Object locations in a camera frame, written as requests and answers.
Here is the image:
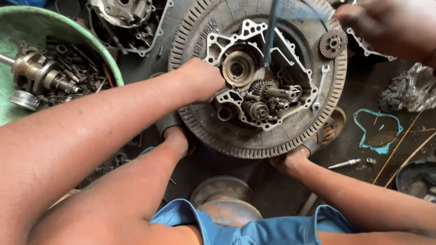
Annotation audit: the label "person's leg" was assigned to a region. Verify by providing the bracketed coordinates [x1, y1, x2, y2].
[27, 126, 205, 245]
[269, 146, 436, 245]

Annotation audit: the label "black rubber tyre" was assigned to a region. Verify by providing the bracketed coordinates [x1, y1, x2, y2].
[168, 0, 348, 160]

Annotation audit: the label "heap of oily engine parts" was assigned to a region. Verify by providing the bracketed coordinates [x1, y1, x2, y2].
[14, 37, 114, 108]

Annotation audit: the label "steel crankshaft assembly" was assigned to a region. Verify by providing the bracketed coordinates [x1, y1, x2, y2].
[0, 51, 79, 96]

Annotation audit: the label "silver piston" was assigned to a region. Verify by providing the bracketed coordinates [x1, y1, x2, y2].
[8, 90, 41, 111]

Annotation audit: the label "grey metal rod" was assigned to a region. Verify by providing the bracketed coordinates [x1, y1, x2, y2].
[298, 192, 318, 217]

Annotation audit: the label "thin wooden stick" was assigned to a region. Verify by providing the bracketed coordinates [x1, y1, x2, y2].
[384, 131, 436, 188]
[372, 108, 427, 185]

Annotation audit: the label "person's left hand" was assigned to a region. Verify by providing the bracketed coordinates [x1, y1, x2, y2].
[177, 57, 226, 105]

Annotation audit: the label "silver metal shaft bolt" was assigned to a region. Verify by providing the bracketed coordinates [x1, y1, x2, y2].
[328, 158, 362, 170]

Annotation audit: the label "teal gasket piece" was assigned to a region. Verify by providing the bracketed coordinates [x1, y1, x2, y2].
[138, 146, 156, 158]

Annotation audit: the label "blue shorts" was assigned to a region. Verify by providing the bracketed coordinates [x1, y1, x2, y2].
[149, 199, 355, 245]

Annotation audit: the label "grey engine cover half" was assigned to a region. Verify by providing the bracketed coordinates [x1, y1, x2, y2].
[85, 0, 174, 58]

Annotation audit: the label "person's right hand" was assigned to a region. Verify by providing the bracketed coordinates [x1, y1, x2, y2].
[333, 0, 436, 63]

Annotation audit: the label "person's right leg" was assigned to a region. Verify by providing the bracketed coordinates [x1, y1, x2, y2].
[269, 146, 436, 245]

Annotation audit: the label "round toothed sprocket gear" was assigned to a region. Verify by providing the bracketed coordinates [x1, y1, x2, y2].
[319, 29, 348, 59]

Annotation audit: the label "silver open-end wrench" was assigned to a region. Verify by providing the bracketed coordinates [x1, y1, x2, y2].
[311, 64, 330, 111]

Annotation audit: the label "blue handled tool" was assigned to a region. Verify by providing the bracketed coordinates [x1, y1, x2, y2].
[263, 0, 338, 71]

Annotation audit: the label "black round container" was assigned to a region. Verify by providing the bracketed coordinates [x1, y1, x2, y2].
[54, 0, 81, 20]

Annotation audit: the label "black metal pan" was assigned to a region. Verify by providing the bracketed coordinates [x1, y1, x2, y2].
[396, 159, 436, 204]

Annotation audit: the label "transmission gear cluster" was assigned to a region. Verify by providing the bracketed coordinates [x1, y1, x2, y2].
[241, 79, 304, 123]

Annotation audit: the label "silver metal gasket frame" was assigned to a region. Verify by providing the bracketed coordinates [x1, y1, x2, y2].
[347, 27, 398, 62]

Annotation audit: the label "person's right sandal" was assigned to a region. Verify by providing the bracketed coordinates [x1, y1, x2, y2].
[302, 106, 347, 156]

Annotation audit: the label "silver engine crankcase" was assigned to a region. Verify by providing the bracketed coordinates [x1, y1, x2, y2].
[203, 19, 321, 132]

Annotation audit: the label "person's left leg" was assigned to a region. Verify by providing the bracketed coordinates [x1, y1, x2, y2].
[27, 126, 205, 245]

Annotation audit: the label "person's sandal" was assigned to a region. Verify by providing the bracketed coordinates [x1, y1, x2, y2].
[302, 106, 347, 156]
[155, 112, 197, 156]

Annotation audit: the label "teal engine gasket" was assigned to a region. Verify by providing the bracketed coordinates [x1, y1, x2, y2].
[353, 108, 404, 155]

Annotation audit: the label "person's left sandal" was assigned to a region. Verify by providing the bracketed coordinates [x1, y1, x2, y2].
[155, 112, 197, 156]

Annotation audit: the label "rusty round metal stool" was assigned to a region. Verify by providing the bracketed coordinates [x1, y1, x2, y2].
[189, 176, 263, 227]

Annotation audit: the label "green plastic basin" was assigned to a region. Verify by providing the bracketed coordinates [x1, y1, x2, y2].
[0, 5, 125, 127]

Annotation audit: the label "clear plastic bag with rag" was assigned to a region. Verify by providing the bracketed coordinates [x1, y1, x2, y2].
[379, 63, 436, 113]

